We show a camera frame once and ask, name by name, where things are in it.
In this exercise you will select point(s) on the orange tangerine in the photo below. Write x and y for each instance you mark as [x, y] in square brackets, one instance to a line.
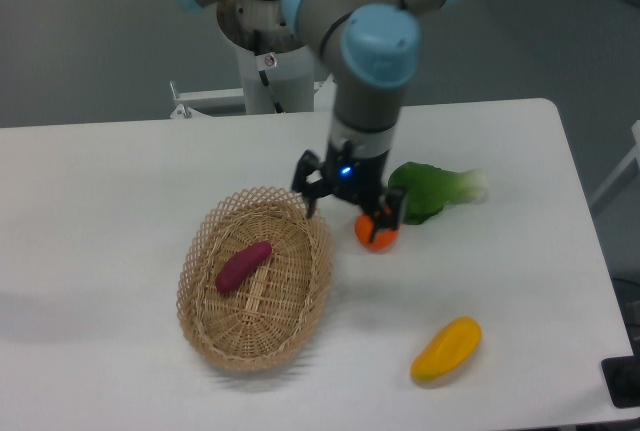
[375, 241]

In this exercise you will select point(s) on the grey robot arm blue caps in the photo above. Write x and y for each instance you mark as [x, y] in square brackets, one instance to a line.
[371, 47]

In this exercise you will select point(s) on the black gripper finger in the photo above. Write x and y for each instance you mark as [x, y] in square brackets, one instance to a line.
[310, 181]
[386, 211]

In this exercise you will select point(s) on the woven wicker basket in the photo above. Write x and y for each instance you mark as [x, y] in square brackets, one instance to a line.
[273, 313]

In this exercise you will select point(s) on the black device at table edge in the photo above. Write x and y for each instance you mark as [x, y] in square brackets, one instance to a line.
[622, 379]

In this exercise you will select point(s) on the yellow mango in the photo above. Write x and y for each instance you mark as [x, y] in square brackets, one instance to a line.
[448, 350]

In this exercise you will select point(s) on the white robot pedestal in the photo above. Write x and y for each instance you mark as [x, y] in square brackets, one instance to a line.
[277, 71]

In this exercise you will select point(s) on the white frame at right edge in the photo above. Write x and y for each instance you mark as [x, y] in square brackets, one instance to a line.
[622, 174]

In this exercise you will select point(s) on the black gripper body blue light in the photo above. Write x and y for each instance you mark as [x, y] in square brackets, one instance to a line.
[356, 180]

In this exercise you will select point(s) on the purple sweet potato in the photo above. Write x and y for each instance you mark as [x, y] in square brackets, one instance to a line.
[241, 265]

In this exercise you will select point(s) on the green bok choy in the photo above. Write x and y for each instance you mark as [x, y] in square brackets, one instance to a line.
[429, 189]

